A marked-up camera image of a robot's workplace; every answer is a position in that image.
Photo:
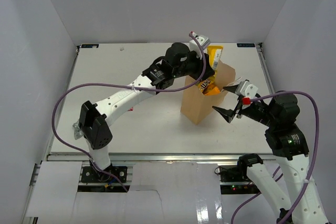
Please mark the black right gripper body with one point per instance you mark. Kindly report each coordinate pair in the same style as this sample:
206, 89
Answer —
257, 111

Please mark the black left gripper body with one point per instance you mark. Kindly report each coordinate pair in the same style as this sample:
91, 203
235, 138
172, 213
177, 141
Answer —
194, 65

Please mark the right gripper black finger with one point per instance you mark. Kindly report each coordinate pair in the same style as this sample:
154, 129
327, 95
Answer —
228, 115
232, 89

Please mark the large orange gummy bag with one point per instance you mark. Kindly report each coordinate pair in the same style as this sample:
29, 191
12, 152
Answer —
211, 90

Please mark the yellow snack bar wrapper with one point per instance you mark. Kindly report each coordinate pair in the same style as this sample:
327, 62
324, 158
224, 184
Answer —
202, 85

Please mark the small yellow snack packet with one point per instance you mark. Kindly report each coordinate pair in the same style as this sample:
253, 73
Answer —
214, 52

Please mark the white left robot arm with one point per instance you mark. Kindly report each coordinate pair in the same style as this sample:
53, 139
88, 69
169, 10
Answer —
96, 118

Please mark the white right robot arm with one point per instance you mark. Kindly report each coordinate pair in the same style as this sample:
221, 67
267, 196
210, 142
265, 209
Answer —
301, 202

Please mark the brown paper bag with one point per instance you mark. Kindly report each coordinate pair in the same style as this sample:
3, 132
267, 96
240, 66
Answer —
196, 106

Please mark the blue label sticker right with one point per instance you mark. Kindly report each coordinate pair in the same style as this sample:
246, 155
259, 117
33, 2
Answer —
246, 45

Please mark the blue label sticker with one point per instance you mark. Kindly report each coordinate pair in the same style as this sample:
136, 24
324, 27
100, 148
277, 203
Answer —
246, 45
89, 46

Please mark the blue label sticker left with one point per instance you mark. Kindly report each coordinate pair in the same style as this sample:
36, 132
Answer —
89, 46

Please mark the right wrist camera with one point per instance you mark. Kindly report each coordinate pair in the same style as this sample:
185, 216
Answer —
245, 91

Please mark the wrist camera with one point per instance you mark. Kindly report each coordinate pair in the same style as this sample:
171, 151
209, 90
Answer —
245, 91
198, 42

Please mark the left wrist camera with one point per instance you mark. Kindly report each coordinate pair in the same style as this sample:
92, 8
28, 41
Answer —
198, 42

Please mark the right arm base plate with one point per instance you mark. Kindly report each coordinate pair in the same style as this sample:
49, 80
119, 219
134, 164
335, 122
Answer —
233, 183

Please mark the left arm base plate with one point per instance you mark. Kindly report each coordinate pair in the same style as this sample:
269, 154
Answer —
91, 175

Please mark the aluminium table frame rail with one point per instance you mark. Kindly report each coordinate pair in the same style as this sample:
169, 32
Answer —
138, 157

